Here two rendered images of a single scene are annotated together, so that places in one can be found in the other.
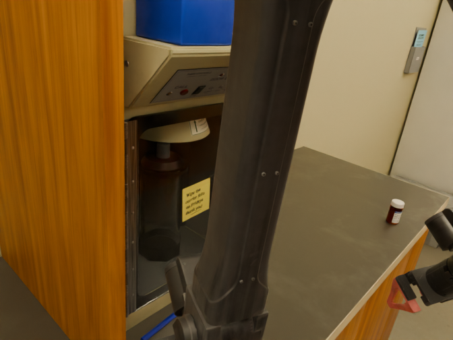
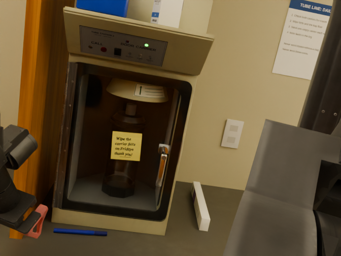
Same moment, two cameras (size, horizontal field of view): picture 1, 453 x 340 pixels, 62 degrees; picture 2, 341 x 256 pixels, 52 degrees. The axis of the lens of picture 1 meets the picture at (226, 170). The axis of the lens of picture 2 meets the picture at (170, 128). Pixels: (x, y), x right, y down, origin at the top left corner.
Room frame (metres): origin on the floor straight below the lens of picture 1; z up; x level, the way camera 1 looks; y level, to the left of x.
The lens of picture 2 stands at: (0.12, -0.61, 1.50)
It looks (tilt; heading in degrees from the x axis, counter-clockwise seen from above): 15 degrees down; 43
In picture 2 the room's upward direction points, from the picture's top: 11 degrees clockwise
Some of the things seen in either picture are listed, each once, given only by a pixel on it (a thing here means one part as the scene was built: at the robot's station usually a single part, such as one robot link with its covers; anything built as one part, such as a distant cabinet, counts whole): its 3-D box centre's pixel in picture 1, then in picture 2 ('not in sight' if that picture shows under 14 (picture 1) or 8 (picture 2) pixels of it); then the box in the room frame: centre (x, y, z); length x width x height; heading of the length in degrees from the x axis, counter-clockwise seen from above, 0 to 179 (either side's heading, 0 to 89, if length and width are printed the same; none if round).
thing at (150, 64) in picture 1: (221, 73); (137, 43); (0.64, 0.03, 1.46); 0.32 x 0.12 x 0.10; 140
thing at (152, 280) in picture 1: (191, 203); (122, 147); (0.67, 0.06, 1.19); 0.30 x 0.01 x 0.40; 140
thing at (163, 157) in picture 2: not in sight; (161, 166); (0.73, -0.03, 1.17); 0.05 x 0.03 x 0.10; 50
